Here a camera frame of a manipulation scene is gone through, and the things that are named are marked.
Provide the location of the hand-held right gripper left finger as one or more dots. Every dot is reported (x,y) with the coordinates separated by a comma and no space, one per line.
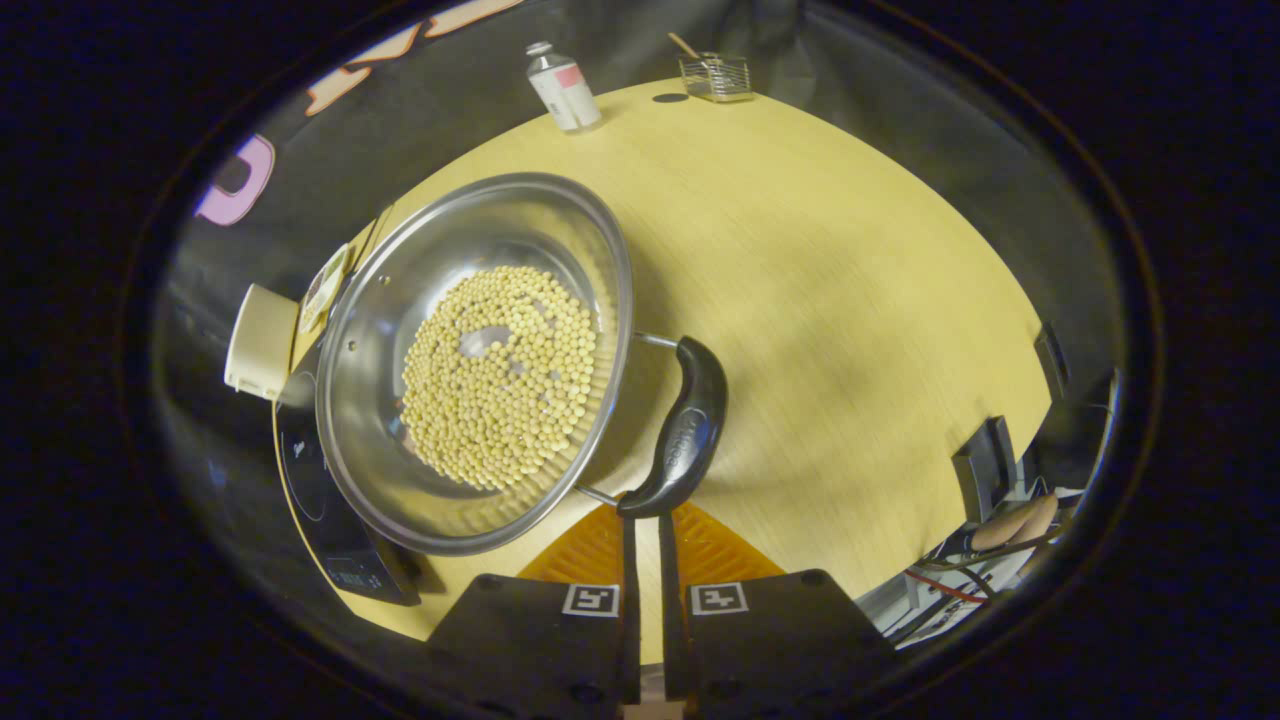
(630,600)

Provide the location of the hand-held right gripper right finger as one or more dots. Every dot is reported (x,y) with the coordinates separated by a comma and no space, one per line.
(670,610)

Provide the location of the black induction cooktop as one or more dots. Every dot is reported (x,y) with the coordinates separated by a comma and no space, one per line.
(330,540)

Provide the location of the stainless steel pot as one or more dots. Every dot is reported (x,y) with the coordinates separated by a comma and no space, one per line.
(400,300)

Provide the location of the pile of yellow soybeans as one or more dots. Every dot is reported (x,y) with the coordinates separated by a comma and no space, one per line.
(500,400)

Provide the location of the tan rounded object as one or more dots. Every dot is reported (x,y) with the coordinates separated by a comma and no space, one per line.
(1015,520)

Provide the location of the white divided dish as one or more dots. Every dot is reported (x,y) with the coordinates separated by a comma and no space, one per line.
(325,290)

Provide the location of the white toaster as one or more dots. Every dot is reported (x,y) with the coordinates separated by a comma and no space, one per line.
(260,340)

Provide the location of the white plastic bottle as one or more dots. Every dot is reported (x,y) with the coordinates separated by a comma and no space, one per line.
(570,100)

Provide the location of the wooden stick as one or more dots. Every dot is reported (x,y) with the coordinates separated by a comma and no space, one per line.
(683,44)

